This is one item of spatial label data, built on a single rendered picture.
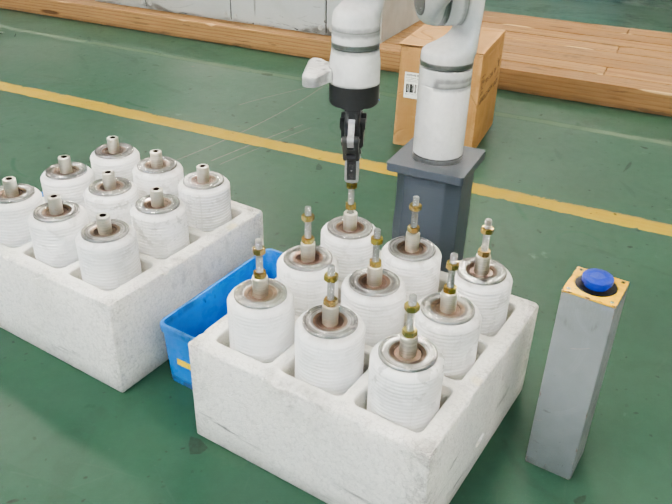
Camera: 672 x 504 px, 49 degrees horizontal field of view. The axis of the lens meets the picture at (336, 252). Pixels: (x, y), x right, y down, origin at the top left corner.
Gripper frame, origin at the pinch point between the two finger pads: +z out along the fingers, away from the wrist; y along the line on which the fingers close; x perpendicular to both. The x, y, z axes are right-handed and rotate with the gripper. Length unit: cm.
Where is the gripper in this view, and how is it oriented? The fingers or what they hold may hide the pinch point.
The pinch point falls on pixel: (352, 168)
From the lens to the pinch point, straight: 115.9
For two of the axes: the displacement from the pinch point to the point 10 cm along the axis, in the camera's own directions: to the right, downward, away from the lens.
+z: -0.1, 8.6, 5.1
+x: -10.0, -0.6, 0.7
